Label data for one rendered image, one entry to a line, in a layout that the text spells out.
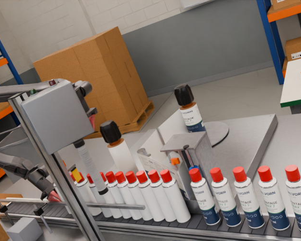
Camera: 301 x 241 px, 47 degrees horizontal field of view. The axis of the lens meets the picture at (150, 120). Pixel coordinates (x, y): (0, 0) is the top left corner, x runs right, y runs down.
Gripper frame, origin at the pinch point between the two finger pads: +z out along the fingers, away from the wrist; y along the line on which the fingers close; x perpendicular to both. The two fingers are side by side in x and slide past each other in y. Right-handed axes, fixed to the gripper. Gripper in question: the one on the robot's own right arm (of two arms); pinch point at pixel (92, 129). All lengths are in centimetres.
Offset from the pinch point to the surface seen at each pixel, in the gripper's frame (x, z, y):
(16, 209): 19, 31, 61
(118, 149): -5.4, 14.6, -3.5
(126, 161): -6.2, 21.8, -4.5
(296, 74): -129, 42, -61
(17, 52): -356, -29, 482
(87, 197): 21.3, 20.6, -1.6
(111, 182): 21.3, 13.6, -19.2
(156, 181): 21.7, 13.4, -40.5
